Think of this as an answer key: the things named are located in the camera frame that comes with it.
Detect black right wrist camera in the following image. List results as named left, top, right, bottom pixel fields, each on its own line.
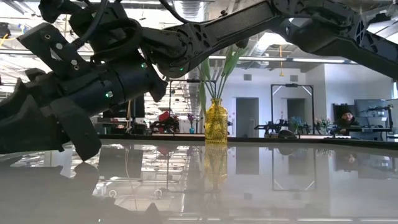
left=17, top=21, right=94, bottom=80

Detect silver ceiling duct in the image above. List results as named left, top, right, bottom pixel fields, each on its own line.
left=174, top=0, right=215, bottom=19

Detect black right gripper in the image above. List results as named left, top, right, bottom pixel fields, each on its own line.
left=0, top=60, right=168, bottom=162

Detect pink background flowers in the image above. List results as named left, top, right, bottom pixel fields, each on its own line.
left=314, top=117, right=331, bottom=131

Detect black metal stand frame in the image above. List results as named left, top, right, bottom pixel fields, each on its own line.
left=270, top=83, right=315, bottom=138

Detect red bag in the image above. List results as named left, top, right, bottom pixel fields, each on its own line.
left=157, top=111, right=180, bottom=125

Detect teal vase with purple flowers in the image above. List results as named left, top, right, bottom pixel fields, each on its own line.
left=187, top=113, right=197, bottom=134

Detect black office chair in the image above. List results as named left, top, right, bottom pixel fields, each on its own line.
left=332, top=103, right=355, bottom=125

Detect grey door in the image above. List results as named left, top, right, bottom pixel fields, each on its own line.
left=286, top=98, right=307, bottom=119
left=235, top=97, right=260, bottom=137

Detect long ceiling light strip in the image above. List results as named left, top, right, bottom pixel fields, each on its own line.
left=208, top=55, right=358, bottom=65

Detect red artificial tulip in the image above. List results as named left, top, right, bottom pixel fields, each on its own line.
left=198, top=57, right=216, bottom=116

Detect blue background flowers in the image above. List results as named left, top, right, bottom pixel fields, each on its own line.
left=288, top=116, right=305, bottom=133

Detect person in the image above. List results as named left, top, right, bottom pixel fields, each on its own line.
left=335, top=105, right=359, bottom=129

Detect yellow glass vase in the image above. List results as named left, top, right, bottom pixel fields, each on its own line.
left=204, top=98, right=229, bottom=145

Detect dark desk monitor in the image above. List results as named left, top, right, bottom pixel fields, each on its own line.
left=354, top=98, right=393, bottom=119

